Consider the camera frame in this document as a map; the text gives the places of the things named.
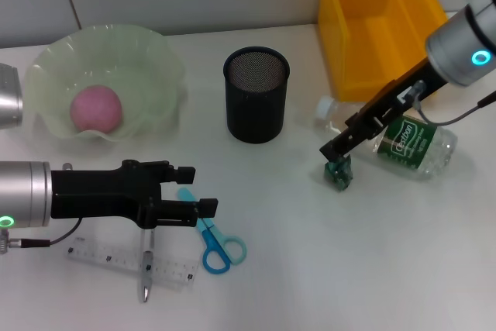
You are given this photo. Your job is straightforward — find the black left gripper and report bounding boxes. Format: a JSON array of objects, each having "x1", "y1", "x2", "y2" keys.
[{"x1": 50, "y1": 159, "x2": 219, "y2": 229}]

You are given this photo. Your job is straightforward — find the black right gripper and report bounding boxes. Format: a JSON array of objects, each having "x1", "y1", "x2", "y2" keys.
[{"x1": 319, "y1": 58, "x2": 453, "y2": 161}]

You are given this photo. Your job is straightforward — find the green plastic wrapper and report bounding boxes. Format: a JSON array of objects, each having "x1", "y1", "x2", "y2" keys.
[{"x1": 323, "y1": 154, "x2": 354, "y2": 193}]

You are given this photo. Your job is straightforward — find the clear green-label water bottle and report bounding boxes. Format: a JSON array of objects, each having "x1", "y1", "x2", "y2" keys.
[{"x1": 314, "y1": 96, "x2": 459, "y2": 181}]

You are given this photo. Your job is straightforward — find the pink peach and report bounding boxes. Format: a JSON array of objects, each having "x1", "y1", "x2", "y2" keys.
[{"x1": 69, "y1": 84, "x2": 124, "y2": 133}]

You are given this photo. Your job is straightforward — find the blue scissors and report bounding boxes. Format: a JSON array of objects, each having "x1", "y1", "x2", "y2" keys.
[{"x1": 177, "y1": 187, "x2": 247, "y2": 274}]

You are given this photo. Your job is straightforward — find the silver ballpoint pen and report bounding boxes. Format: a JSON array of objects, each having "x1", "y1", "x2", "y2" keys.
[{"x1": 138, "y1": 228, "x2": 156, "y2": 304}]

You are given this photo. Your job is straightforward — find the black mesh pen holder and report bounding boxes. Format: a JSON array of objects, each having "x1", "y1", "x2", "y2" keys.
[{"x1": 222, "y1": 47, "x2": 291, "y2": 144}]

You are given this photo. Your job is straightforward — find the transparent plastic ruler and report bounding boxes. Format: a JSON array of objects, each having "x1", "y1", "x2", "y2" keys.
[{"x1": 64, "y1": 236, "x2": 201, "y2": 293}]

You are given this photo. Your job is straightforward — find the pale green wavy glass plate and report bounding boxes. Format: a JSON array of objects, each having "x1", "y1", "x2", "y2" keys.
[{"x1": 25, "y1": 24, "x2": 186, "y2": 142}]

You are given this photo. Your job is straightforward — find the yellow plastic bin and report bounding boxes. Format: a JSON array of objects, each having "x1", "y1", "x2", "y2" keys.
[{"x1": 318, "y1": 0, "x2": 450, "y2": 102}]

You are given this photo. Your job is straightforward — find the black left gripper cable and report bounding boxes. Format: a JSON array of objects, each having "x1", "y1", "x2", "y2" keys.
[{"x1": 7, "y1": 218, "x2": 83, "y2": 249}]

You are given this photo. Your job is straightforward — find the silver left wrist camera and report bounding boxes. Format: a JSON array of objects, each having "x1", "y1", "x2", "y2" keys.
[{"x1": 0, "y1": 62, "x2": 24, "y2": 129}]

